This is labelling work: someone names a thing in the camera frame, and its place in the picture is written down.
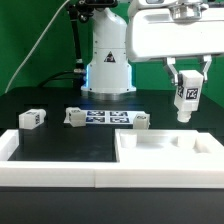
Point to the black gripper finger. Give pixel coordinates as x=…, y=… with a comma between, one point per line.
x=205, y=63
x=169, y=66

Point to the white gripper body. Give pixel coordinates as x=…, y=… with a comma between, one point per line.
x=152, y=34

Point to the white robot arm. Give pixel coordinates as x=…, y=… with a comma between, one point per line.
x=109, y=75

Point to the fiducial tag sheet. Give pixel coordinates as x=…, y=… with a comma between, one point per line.
x=110, y=117

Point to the white u-shaped fence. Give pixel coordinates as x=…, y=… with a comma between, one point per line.
x=196, y=172

